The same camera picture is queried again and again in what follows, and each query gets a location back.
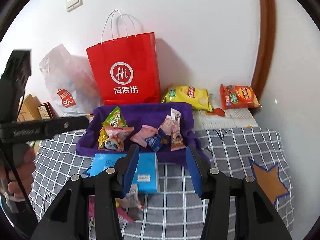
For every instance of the pink peach snack pack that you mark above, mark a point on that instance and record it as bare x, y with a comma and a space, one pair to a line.
144, 133

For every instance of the light pink candy pack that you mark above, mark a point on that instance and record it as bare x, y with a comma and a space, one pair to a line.
166, 126

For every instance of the orange Lays chips bag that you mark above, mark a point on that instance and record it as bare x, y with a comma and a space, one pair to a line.
238, 97

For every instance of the large pink snack bag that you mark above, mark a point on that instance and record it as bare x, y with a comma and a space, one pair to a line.
123, 217

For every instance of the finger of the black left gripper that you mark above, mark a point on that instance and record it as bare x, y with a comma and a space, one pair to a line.
70, 123

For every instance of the panda print snack pack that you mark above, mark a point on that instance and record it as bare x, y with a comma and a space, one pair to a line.
116, 137

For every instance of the purple towel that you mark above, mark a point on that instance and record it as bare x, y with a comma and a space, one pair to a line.
152, 114

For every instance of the yellow Lays chips bag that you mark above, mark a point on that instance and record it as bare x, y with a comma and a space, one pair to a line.
198, 98

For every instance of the grey checked blanket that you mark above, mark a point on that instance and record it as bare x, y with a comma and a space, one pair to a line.
176, 212

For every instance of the blue Oreo mini pack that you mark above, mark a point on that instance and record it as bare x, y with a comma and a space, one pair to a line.
157, 141

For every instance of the blue tissue pack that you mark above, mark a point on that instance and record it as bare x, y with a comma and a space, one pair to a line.
146, 175

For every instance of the red paper Haidilao bag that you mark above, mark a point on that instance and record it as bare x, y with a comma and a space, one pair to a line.
126, 69

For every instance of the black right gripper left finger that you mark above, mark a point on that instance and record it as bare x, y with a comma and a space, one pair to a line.
67, 215

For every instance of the white Miniso plastic bag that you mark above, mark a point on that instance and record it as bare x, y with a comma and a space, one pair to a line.
70, 82

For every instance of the patterned notebook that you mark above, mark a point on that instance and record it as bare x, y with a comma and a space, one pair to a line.
45, 111

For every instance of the wooden headboard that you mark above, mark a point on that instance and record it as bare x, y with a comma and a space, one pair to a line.
29, 111

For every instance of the yellow triangular snack pack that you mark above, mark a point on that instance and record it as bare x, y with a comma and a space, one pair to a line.
102, 138

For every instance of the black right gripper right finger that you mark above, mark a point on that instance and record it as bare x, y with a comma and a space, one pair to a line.
255, 215

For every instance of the brown wooden door frame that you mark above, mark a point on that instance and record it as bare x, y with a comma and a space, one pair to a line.
266, 46

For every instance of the person left hand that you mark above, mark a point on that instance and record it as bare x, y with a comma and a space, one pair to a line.
25, 172

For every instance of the newspaper sheet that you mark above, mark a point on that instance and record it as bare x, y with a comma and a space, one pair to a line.
219, 118

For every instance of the white wall light switch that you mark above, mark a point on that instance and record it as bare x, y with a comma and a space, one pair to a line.
73, 4

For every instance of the long colourful wafer pack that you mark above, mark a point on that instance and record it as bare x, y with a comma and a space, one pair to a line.
176, 137

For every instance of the green triangular snack pack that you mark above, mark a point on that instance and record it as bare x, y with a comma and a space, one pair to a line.
115, 119

